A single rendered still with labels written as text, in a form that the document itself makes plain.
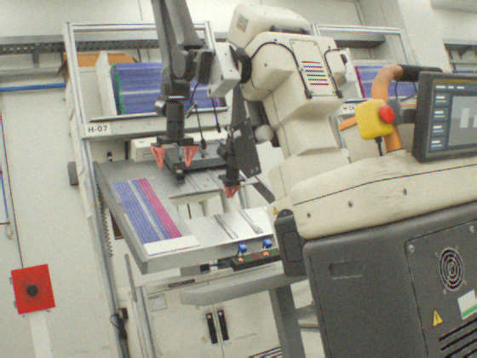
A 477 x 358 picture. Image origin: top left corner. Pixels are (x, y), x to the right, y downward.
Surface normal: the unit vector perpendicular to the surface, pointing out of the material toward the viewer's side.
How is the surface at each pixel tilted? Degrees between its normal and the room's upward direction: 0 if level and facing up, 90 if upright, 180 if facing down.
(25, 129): 90
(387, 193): 90
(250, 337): 90
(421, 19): 90
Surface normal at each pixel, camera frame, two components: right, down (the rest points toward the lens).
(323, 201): -0.83, 0.11
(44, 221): 0.43, -0.22
